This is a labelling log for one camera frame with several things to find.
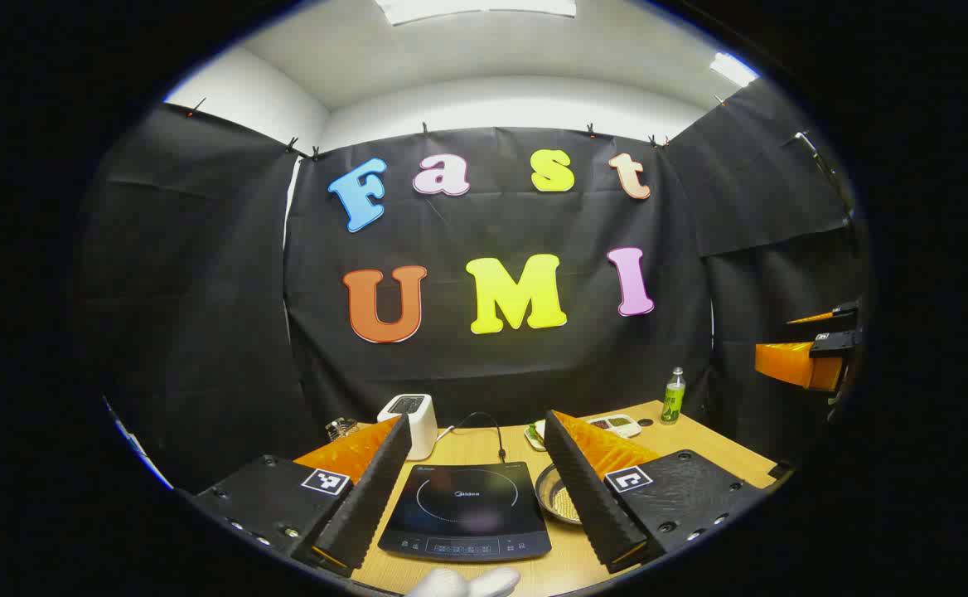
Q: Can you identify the white divided bean tray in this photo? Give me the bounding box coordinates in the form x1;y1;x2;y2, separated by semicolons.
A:
588;413;642;439

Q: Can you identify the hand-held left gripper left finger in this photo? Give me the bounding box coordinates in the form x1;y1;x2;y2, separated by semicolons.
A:
173;413;413;577

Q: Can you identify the row of black cloth clips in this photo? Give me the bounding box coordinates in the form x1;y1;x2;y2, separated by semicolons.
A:
186;95;729;158

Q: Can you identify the ceiling light panel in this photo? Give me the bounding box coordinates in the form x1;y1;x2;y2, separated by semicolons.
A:
375;0;578;26
709;51;760;88

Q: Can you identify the white toaster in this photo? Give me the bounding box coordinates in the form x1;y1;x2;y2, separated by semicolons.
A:
377;393;438;461

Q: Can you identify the metal backdrop stand pole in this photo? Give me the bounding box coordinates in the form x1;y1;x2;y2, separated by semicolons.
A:
795;130;858;218

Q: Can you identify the black induction cooktop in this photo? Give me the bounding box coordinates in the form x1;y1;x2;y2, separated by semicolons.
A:
377;461;553;563

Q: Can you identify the black power cable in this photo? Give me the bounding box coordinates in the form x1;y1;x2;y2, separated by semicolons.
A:
448;411;508;463

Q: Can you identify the green label drink bottle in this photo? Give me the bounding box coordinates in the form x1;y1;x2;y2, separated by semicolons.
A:
661;367;687;425

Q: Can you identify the heap of soybeans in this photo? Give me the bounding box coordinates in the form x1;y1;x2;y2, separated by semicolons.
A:
550;483;583;522

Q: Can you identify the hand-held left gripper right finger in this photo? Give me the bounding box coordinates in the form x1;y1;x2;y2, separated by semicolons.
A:
544;409;783;575

